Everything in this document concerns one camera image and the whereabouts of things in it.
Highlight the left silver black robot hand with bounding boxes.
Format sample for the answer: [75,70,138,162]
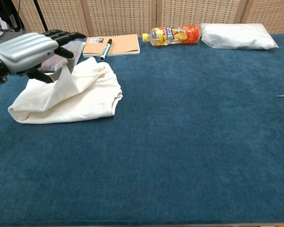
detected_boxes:
[0,29,87,84]

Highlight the white t-shirt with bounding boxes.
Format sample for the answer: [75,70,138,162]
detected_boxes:
[8,57,123,125]

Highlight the frosted bag with maroon garment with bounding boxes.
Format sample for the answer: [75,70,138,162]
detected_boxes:
[37,40,86,73]

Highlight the black tripod stand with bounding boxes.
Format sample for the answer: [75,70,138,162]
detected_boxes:
[33,0,50,33]

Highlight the green marker pen black cap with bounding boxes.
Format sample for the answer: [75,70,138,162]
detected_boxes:
[99,38,113,61]

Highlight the brown kraft spiral notebook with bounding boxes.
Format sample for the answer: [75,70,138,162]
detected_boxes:
[82,33,141,58]

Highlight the wicker folding screen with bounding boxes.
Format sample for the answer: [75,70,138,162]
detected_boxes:
[11,0,284,41]

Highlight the orange drink plastic bottle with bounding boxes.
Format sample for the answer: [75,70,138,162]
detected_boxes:
[142,25,201,47]

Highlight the blue felt table cloth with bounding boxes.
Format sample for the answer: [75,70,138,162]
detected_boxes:
[0,34,284,225]

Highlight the clear bag with white garment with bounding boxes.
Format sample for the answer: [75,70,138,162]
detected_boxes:
[199,22,280,51]

